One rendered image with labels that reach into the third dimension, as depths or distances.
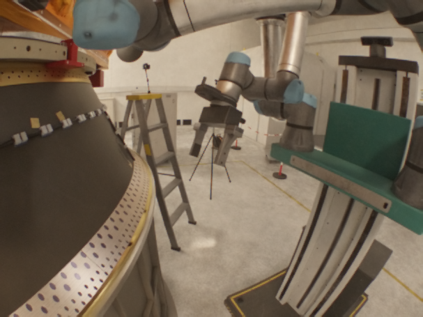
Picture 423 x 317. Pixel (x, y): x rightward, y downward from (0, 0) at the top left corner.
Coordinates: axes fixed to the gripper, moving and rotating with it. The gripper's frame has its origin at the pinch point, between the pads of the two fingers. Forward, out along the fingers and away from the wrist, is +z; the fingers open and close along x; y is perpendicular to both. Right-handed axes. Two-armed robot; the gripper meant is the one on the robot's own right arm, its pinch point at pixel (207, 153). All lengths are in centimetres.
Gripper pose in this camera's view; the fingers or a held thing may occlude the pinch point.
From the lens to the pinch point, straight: 55.8
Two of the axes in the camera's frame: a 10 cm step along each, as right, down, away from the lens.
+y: 7.7, 2.6, 5.8
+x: -5.5, -1.8, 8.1
